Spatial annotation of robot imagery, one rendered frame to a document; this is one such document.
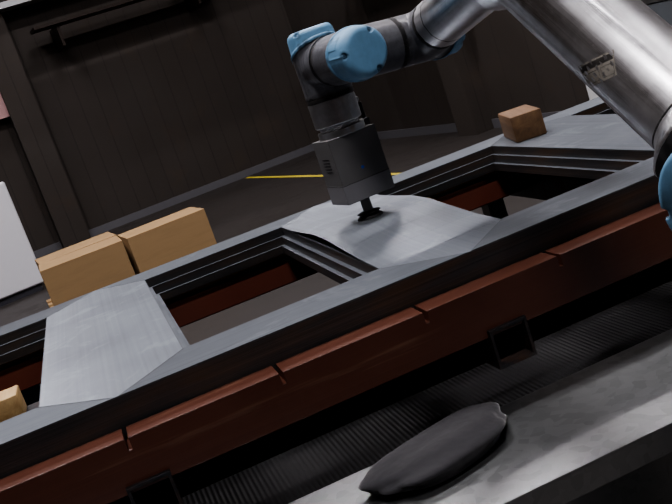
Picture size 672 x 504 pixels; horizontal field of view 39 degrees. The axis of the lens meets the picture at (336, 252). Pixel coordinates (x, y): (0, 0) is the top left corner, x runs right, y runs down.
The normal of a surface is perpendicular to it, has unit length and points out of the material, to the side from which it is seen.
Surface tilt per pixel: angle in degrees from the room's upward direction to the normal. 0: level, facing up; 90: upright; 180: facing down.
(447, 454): 15
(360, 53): 90
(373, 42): 90
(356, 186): 90
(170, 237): 90
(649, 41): 45
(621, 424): 0
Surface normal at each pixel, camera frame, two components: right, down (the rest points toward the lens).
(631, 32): -0.33, -0.43
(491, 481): -0.32, -0.92
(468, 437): -0.09, -0.89
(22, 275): 0.44, 0.05
